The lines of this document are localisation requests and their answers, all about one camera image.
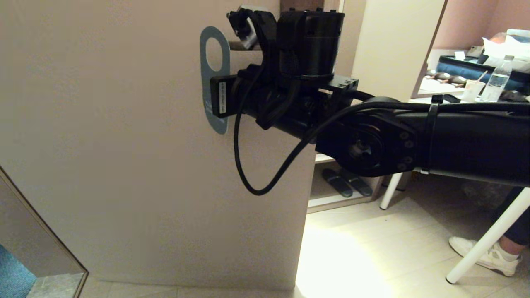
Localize do not disturb door hanger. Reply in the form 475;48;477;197
200;26;231;135

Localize beige door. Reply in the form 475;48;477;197
0;0;337;291

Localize beige waste bin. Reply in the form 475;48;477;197
391;173;415;192

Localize white paper sheet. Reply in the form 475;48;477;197
417;79;463;98

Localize blue tray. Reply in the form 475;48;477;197
436;56;530;92

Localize paper cup with straw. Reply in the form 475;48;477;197
461;71;487;103

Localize grey brown bag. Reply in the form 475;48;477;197
462;182;502;208

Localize clear plastic water bottle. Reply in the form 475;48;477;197
480;55;513;103

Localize white plastic bag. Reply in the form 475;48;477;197
480;30;530;74

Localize white table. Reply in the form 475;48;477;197
380;93;530;285

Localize white sneaker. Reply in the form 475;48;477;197
449;236;523;277

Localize seated person dark clothes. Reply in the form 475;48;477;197
493;186;530;253

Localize brown metal door handle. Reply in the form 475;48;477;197
229;41;262;51

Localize metal trimmed wall panel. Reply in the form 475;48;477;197
0;166;89;298

